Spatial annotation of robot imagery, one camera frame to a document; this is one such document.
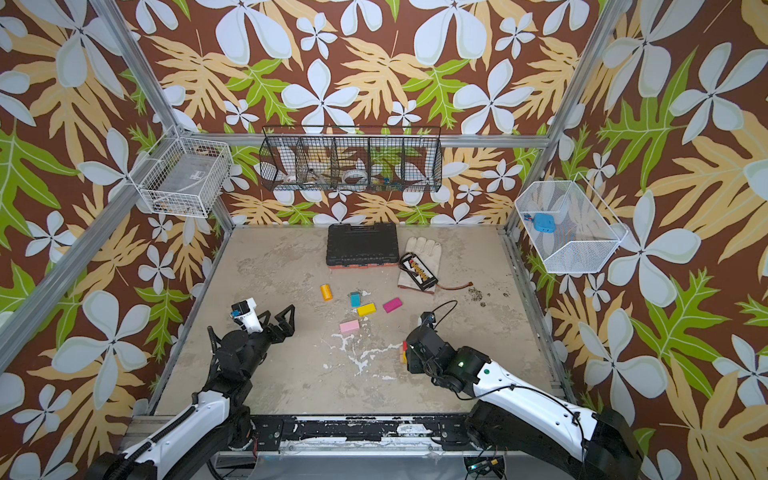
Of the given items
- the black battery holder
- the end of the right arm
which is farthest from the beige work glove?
the end of the right arm

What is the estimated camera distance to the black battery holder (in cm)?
103

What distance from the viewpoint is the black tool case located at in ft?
3.49

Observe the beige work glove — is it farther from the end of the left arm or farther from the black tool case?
the end of the left arm

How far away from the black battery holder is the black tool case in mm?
34

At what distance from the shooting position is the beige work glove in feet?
3.39

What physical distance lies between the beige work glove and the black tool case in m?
0.05
